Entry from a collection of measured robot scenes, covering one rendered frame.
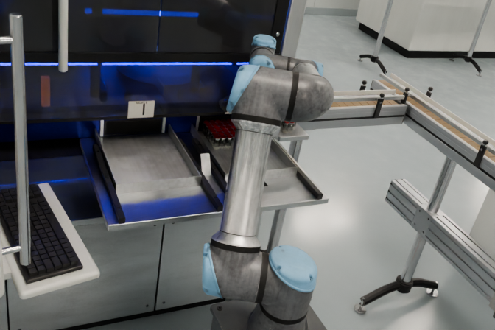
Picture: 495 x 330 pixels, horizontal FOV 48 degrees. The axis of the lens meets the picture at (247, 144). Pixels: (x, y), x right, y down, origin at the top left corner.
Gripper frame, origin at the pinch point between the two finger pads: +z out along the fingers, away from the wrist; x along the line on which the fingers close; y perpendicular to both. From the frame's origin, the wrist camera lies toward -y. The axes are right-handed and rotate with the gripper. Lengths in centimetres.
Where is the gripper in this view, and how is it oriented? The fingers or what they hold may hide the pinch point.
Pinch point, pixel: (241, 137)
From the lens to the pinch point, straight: 188.0
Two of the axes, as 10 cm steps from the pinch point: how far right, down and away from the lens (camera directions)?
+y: 9.1, -0.6, 4.2
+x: -3.9, -4.9, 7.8
